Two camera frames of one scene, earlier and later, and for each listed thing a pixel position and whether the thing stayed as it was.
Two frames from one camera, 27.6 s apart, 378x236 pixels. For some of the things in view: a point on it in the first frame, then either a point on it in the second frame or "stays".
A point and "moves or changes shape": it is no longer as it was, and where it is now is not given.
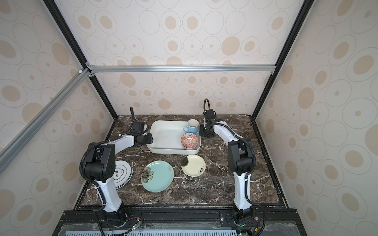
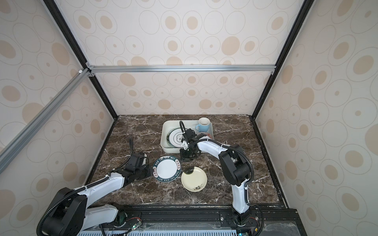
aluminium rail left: x=9 y=150 stays
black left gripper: x=150 y=139 to x=149 y=172
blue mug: x=193 y=125 moves or changes shape
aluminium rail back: x=92 y=68 stays
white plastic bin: x=167 y=135 moves or changes shape
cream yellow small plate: x=196 y=166 to x=195 y=181
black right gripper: x=201 y=132 to x=183 y=157
